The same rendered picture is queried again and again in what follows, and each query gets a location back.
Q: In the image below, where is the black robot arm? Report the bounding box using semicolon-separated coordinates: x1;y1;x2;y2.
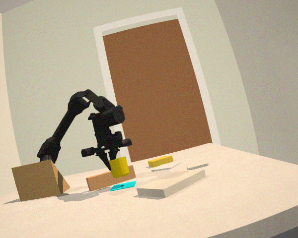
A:
37;89;125;164

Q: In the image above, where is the orange flat bar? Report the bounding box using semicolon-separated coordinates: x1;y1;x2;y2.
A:
86;165;136;191

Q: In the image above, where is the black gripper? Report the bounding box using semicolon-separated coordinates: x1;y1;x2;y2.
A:
81;128;132;171

